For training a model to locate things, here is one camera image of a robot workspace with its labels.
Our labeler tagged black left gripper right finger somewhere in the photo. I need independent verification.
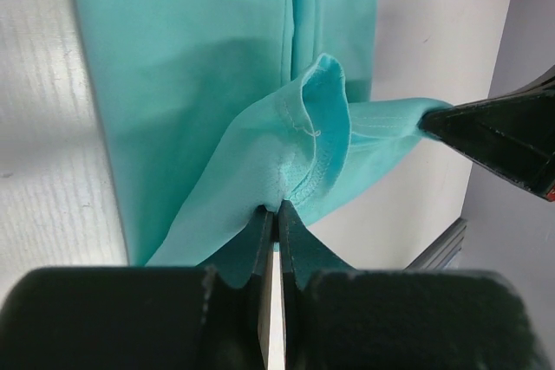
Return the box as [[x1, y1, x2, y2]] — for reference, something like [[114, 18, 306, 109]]
[[277, 201, 545, 369]]

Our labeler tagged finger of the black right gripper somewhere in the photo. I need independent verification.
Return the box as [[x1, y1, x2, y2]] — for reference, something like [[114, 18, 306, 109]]
[[419, 68, 554, 202]]

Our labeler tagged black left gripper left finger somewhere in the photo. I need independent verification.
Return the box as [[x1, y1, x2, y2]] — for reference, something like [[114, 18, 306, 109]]
[[1, 207, 274, 369]]

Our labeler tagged teal t shirt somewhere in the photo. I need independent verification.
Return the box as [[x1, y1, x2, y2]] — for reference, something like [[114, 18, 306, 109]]
[[75, 0, 445, 266]]

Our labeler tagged right aluminium frame post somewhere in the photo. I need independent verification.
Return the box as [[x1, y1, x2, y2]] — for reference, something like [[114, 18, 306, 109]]
[[406, 217, 467, 270]]

